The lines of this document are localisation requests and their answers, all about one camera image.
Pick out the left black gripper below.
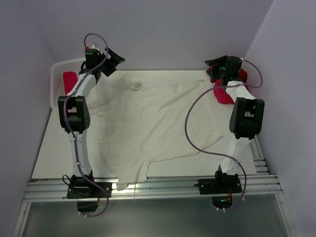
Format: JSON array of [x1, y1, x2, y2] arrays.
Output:
[[97, 47, 125, 77]]

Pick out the white t shirt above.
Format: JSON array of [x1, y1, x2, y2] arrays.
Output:
[[89, 75, 223, 189]]

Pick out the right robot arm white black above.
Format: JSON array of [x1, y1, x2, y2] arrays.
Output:
[[205, 55, 265, 175]]

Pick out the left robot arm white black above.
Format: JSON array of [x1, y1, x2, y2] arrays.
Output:
[[58, 46, 125, 179]]

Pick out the dark red t shirt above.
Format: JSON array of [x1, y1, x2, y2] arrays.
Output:
[[209, 67, 247, 83]]

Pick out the rolled pink t shirt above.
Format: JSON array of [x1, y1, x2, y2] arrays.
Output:
[[63, 72, 78, 95]]

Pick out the white plastic basket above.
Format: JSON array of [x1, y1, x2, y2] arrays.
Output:
[[50, 58, 85, 109]]

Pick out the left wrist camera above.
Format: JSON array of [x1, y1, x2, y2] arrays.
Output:
[[84, 44, 103, 54]]

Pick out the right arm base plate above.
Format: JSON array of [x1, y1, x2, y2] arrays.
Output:
[[195, 175, 242, 195]]

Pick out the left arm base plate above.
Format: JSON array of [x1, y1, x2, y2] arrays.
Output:
[[62, 174, 112, 217]]

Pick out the aluminium rail frame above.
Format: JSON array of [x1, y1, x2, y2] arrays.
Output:
[[13, 138, 297, 237]]

